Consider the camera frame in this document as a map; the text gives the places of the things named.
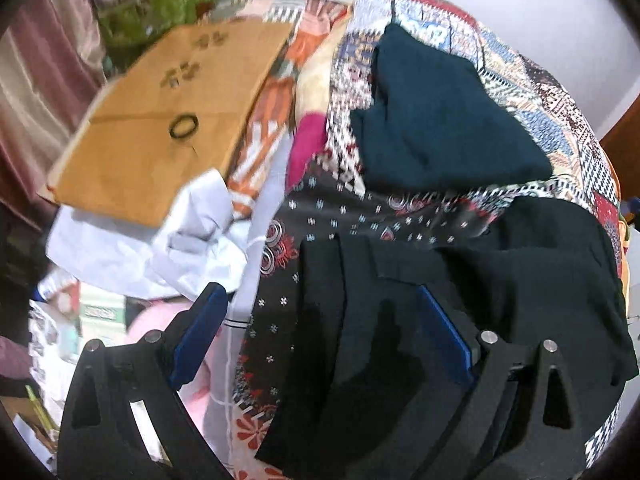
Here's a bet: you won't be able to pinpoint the mauve curtain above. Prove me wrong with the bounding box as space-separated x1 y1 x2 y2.
0 0 108 221

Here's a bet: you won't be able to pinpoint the patterned patchwork blanket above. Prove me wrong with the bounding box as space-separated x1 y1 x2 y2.
231 0 632 480

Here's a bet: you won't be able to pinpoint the brown cardboard sheet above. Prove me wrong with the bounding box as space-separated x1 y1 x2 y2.
39 21 295 228

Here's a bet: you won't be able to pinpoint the magenta cloth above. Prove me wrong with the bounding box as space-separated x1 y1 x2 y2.
286 111 328 192

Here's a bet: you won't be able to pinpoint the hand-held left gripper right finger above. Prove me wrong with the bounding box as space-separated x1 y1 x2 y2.
419 285 596 480

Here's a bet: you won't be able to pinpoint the black hair tie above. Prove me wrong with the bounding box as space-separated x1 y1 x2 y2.
169 114 199 140

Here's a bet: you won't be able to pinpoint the white crumpled cloth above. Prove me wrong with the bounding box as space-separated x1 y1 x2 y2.
46 169 249 302

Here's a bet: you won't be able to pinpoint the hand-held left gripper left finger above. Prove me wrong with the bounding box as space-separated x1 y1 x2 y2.
56 282 230 480

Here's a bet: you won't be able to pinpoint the dark teal folded garment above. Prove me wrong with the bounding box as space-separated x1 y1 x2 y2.
349 24 553 196

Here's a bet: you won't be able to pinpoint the black pants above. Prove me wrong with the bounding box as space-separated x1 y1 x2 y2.
254 197 639 480

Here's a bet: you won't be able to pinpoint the pink cloth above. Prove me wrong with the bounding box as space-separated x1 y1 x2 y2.
126 298 228 461

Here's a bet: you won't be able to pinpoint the orange patterned bedsheet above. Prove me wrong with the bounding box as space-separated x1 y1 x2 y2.
226 0 351 221

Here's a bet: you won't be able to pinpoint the green patterned bag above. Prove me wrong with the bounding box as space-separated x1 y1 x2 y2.
95 0 219 47

